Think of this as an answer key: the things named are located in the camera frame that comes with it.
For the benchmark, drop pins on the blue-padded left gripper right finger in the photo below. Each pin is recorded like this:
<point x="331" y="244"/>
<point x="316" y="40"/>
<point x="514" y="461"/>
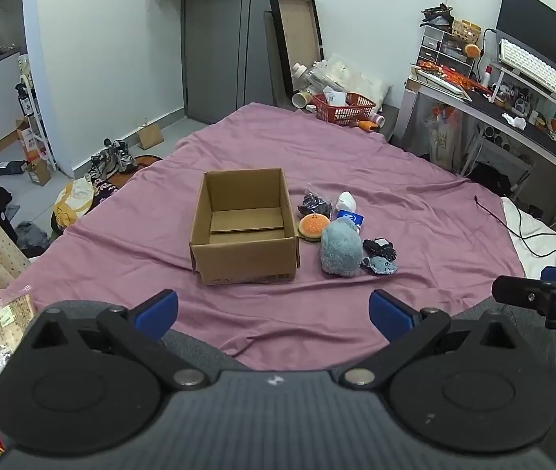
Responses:
<point x="411" y="335"/>

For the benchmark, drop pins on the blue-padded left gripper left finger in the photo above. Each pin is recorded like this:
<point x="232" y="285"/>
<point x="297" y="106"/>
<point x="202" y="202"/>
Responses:
<point x="135" y="334"/>

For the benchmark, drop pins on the fluffy grey-blue plush toy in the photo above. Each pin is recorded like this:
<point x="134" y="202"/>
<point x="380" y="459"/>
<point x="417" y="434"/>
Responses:
<point x="341" y="248"/>

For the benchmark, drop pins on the blue tissue packet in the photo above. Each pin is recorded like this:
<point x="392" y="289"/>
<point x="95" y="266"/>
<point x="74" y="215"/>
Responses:
<point x="356" y="219"/>

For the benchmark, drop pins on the orange burger plush toy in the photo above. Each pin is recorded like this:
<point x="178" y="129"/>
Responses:
<point x="312" y="225"/>

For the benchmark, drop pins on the black beads plastic bag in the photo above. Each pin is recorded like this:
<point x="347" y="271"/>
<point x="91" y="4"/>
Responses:
<point x="313" y="202"/>

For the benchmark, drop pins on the grey fuzzy fabric piece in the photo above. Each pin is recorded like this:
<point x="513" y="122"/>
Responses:
<point x="379" y="266"/>

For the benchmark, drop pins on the white soft bag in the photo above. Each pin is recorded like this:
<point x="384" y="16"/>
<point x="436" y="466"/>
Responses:
<point x="346" y="202"/>

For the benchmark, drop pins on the white pillow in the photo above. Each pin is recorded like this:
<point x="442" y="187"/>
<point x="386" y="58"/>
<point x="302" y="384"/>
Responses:
<point x="534" y="242"/>

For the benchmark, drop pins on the purple bed sheet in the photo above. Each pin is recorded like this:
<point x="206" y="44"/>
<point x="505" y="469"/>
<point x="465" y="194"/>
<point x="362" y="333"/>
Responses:
<point x="447" y="233"/>

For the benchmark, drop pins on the brown cardboard box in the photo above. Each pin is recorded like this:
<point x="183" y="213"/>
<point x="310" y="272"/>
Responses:
<point x="244" y="229"/>

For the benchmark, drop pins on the snack packet at left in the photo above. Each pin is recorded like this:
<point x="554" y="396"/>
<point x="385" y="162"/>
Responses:
<point x="16" y="313"/>

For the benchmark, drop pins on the yellow white bag on floor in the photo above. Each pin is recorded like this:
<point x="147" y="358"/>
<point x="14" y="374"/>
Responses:
<point x="73" y="202"/>

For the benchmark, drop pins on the sneakers on floor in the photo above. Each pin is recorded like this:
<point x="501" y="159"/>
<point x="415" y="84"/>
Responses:
<point x="115" y="158"/>

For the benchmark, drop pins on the orange bottle beside basket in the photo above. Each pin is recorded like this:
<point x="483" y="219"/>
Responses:
<point x="368" y="126"/>

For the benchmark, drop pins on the red plastic basket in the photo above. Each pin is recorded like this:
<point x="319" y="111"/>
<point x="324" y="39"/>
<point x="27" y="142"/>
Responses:
<point x="357" y="108"/>

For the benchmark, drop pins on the white keyboard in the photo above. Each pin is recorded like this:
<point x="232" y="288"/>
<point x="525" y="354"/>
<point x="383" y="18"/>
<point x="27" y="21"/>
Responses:
<point x="527" y="64"/>

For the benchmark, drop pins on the small drawer organizer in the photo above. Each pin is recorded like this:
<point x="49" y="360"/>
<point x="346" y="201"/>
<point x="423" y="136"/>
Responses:
<point x="438" y="45"/>

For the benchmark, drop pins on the grey door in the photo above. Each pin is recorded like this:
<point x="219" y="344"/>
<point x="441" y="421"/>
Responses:
<point x="229" y="56"/>

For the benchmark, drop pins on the black computer monitor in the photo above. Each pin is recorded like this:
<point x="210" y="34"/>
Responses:
<point x="530" y="24"/>

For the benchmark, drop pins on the framed board leaning on wall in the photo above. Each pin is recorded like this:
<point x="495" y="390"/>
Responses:
<point x="293" y="36"/>

